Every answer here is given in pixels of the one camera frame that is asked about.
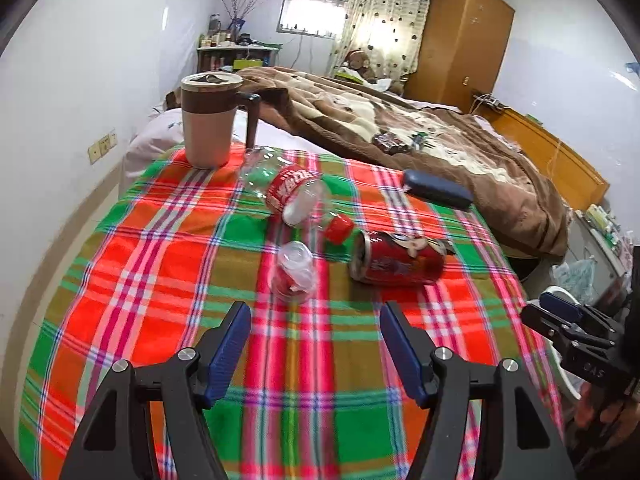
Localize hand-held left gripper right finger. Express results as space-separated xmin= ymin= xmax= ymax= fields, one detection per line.
xmin=379 ymin=301 xmax=578 ymax=480

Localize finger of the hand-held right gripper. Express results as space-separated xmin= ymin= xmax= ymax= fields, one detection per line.
xmin=539 ymin=291 xmax=608 ymax=333
xmin=521 ymin=304 xmax=576 ymax=348

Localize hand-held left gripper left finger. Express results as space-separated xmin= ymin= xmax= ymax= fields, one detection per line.
xmin=59 ymin=301 xmax=252 ymax=480

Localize white trash bin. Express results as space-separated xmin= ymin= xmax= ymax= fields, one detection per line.
xmin=537 ymin=285 xmax=582 ymax=401

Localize red printed drink can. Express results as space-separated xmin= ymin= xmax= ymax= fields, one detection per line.
xmin=348 ymin=230 xmax=447 ymax=288

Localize small clear plastic bottle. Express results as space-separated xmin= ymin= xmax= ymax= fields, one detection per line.
xmin=269 ymin=240 xmax=318 ymax=305

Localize red bottle cap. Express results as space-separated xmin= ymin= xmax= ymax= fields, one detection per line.
xmin=324 ymin=213 xmax=356 ymax=246

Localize clear bottle with red label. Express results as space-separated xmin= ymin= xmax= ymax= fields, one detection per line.
xmin=239 ymin=146 xmax=333 ymax=227

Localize person's right hand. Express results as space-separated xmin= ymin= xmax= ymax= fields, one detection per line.
xmin=572 ymin=385 xmax=640 ymax=443

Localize plastic bag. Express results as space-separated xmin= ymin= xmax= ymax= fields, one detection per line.
xmin=552 ymin=256 xmax=601 ymax=306

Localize bedside cabinet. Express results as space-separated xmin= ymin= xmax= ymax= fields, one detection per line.
xmin=565 ymin=204 xmax=637 ymax=288

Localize plaid blanket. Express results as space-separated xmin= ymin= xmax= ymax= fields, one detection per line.
xmin=17 ymin=144 xmax=566 ymax=480

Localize wooden headboard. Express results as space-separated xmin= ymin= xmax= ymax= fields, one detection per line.
xmin=487 ymin=107 xmax=612 ymax=211

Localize blue glasses case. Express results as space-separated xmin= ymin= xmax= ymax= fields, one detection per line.
xmin=402 ymin=169 xmax=474 ymax=208

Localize brown fleece blanket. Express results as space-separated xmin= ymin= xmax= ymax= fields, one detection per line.
xmin=167 ymin=66 xmax=570 ymax=258

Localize dark wrapped items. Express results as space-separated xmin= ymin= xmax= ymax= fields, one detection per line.
xmin=372 ymin=131 xmax=410 ymax=153

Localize white floral bed sheet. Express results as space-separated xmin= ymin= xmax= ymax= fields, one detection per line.
xmin=122 ymin=105 xmax=321 ymax=196

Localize brown travel mug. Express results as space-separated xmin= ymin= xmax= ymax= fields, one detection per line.
xmin=180 ymin=72 xmax=262 ymax=169

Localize wooden wardrobe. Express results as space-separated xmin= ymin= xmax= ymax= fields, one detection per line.
xmin=402 ymin=0 xmax=516 ymax=113

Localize cluttered shelf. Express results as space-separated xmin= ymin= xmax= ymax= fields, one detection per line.
xmin=196 ymin=12 xmax=283 ymax=73

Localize brown teddy bear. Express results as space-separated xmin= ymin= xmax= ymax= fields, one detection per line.
xmin=344 ymin=49 xmax=373 ymax=81

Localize window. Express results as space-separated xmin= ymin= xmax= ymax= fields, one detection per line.
xmin=277 ymin=0 xmax=348 ymax=38

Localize dotted curtain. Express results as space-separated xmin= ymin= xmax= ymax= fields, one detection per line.
xmin=327 ymin=0 xmax=433 ymax=81

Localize dried flower branches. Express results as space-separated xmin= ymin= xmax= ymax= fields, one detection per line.
xmin=215 ymin=0 xmax=268 ymax=26

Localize wall outlet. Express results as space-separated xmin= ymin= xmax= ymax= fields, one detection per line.
xmin=87 ymin=129 xmax=118 ymax=165

